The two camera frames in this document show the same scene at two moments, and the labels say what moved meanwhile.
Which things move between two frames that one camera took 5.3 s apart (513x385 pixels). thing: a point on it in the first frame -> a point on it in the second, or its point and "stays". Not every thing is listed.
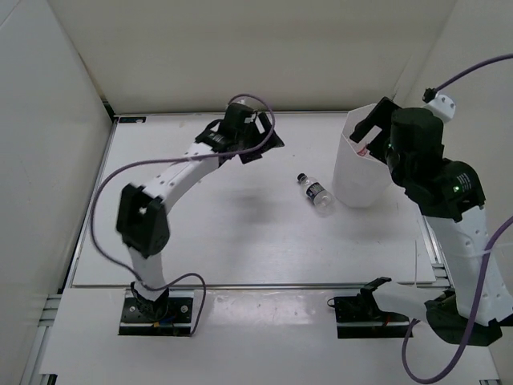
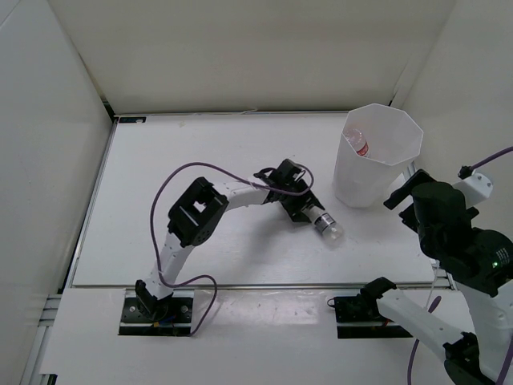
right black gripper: [380, 115] -> [395, 197]
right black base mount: [360, 317] stays
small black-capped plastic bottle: [322, 201] -> [324, 222]
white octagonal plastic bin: [361, 178] stays
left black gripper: [264, 122] -> [294, 209]
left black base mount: [171, 314] stays
